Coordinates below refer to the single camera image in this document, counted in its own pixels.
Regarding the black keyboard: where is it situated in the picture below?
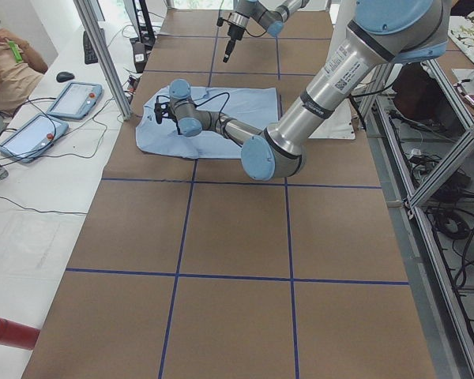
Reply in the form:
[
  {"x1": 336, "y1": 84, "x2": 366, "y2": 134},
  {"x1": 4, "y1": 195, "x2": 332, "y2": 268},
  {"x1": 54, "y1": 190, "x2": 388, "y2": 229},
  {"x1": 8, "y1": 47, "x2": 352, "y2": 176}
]
[{"x1": 82, "y1": 31, "x2": 98, "y2": 65}]

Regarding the light blue t-shirt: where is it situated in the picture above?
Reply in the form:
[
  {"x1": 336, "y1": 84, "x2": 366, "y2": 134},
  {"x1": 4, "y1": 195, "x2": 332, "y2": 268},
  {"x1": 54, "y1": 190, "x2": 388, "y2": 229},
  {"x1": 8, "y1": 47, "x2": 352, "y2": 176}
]
[{"x1": 135, "y1": 84, "x2": 280, "y2": 160}]

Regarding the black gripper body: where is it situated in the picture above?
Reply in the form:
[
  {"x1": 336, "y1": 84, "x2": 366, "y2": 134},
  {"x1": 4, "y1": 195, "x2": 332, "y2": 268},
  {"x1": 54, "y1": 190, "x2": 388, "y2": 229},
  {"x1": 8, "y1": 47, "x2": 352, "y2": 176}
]
[
  {"x1": 228, "y1": 24, "x2": 242, "y2": 40},
  {"x1": 160, "y1": 103, "x2": 171, "y2": 119}
]

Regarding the red cylinder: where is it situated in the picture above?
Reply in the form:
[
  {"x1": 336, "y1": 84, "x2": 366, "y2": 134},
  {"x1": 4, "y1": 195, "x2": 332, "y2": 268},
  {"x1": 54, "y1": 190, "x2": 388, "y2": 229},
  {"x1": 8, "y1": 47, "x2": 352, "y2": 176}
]
[{"x1": 0, "y1": 318, "x2": 40, "y2": 350}]

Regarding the aluminium frame rack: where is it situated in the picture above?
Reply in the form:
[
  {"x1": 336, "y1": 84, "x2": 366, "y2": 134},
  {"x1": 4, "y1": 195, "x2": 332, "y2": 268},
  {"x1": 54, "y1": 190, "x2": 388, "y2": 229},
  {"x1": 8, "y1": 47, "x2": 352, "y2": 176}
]
[{"x1": 355, "y1": 51, "x2": 474, "y2": 378}]

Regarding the far blue teach pendant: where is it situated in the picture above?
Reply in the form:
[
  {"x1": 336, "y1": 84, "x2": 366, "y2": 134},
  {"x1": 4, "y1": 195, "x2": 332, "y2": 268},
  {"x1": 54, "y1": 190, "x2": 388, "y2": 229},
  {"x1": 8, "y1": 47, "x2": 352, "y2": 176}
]
[{"x1": 46, "y1": 81, "x2": 103, "y2": 120}]

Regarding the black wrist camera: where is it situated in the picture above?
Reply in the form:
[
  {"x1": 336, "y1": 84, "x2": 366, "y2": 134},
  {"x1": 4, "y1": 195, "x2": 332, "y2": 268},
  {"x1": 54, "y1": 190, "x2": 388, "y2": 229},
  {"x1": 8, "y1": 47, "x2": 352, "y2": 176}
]
[{"x1": 154, "y1": 102, "x2": 164, "y2": 124}]

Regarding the near blue teach pendant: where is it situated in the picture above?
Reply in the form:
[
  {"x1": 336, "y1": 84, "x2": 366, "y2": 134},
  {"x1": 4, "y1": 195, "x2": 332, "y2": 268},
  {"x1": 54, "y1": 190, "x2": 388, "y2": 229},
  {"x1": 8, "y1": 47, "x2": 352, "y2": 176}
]
[{"x1": 0, "y1": 114, "x2": 69, "y2": 163}]

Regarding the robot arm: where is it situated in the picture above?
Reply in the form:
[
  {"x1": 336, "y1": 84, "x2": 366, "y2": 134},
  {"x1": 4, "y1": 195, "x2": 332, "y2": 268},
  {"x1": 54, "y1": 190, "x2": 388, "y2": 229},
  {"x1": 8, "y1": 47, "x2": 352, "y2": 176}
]
[
  {"x1": 154, "y1": 1, "x2": 451, "y2": 181},
  {"x1": 216, "y1": 0, "x2": 310, "y2": 63}
]

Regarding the blue teach pendant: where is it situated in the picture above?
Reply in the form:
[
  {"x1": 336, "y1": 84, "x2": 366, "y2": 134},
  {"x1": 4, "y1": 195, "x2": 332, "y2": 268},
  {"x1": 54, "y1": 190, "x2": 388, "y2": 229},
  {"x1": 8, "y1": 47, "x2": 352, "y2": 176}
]
[
  {"x1": 46, "y1": 81, "x2": 103, "y2": 120},
  {"x1": 0, "y1": 114, "x2": 69, "y2": 163}
]

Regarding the seated person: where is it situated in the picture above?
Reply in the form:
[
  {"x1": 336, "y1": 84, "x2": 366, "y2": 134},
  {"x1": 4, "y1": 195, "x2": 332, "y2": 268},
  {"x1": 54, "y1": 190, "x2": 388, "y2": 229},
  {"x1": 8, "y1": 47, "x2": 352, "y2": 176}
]
[{"x1": 0, "y1": 28, "x2": 48, "y2": 116}]

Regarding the black computer mouse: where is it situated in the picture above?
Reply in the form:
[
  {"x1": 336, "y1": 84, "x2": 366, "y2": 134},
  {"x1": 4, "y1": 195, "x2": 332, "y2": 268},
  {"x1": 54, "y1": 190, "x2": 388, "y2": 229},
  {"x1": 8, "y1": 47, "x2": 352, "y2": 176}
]
[{"x1": 56, "y1": 71, "x2": 75, "y2": 83}]

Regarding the aluminium frame post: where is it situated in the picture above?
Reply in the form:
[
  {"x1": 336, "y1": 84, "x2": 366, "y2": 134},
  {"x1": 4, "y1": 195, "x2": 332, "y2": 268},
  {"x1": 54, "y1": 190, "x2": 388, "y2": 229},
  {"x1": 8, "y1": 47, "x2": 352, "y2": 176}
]
[{"x1": 73, "y1": 0, "x2": 132, "y2": 121}]

